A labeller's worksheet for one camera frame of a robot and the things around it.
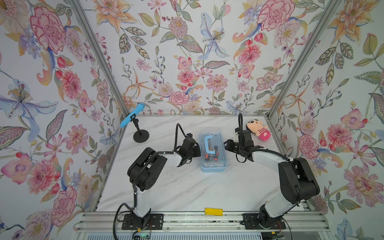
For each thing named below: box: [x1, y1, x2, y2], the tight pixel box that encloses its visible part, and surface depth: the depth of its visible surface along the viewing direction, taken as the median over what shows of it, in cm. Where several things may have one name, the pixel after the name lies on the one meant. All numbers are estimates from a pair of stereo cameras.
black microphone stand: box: [130, 113, 150, 143], surface depth 109 cm
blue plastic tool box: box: [199, 128, 228, 173], surface depth 91 cm
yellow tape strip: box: [204, 207, 224, 216], surface depth 78 cm
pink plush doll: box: [246, 119, 271, 141], surface depth 107 cm
